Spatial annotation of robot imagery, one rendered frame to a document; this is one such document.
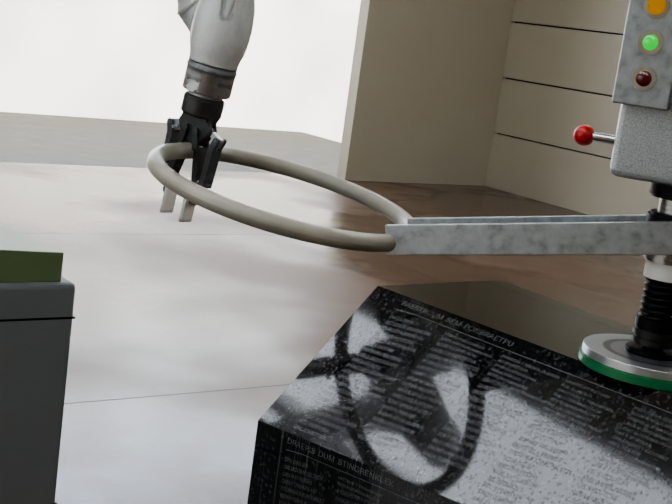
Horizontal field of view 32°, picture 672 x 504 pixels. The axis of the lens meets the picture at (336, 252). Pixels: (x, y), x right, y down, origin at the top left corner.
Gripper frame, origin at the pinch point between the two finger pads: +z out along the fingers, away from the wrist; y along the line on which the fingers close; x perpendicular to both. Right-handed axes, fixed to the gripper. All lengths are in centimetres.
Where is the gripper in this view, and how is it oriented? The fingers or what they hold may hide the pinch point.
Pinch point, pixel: (179, 200)
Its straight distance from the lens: 222.3
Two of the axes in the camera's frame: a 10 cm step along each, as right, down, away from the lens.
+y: 7.6, 3.6, -5.4
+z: -2.7, 9.3, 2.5
